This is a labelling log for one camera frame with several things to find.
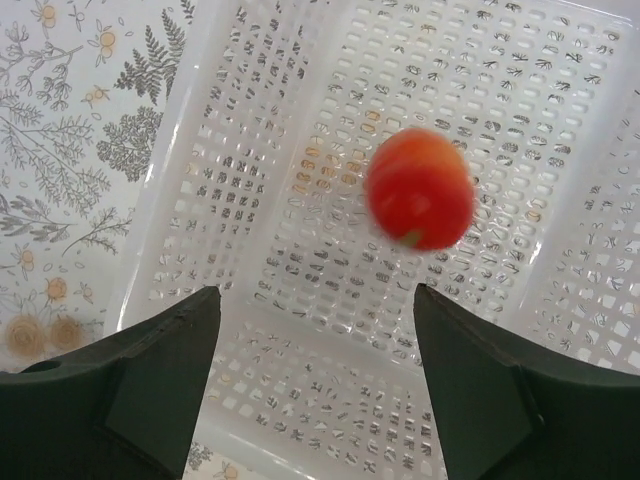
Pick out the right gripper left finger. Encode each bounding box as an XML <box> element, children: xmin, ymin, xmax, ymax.
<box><xmin>1</xmin><ymin>286</ymin><xmax>221</xmax><ymax>479</ymax></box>

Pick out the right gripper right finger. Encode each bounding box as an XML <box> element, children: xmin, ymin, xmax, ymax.
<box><xmin>413</xmin><ymin>284</ymin><xmax>639</xmax><ymax>479</ymax></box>

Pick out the red fake tomato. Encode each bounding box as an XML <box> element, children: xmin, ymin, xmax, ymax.
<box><xmin>364</xmin><ymin>128</ymin><xmax>474</xmax><ymax>251</ymax></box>

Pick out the white perforated plastic basket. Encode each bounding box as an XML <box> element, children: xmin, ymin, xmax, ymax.
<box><xmin>105</xmin><ymin>1</ymin><xmax>639</xmax><ymax>479</ymax></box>

